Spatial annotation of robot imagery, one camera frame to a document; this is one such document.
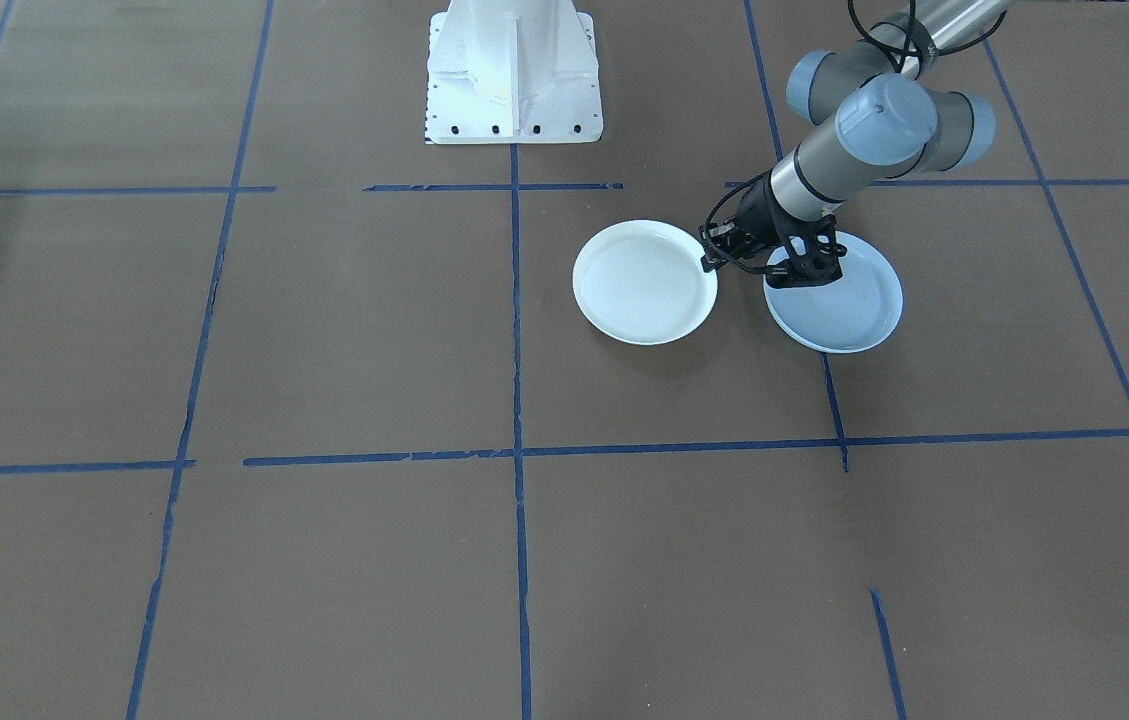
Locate white round plate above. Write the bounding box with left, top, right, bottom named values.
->
left=571, top=219, right=720, bottom=348

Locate light blue round plate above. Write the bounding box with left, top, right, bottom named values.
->
left=765, top=290, right=903, bottom=355
left=763, top=231, right=904, bottom=351

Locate white column with flanged base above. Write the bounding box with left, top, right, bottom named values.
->
left=423, top=0, right=606, bottom=147

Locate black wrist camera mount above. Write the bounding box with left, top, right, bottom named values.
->
left=761, top=214, right=846, bottom=290

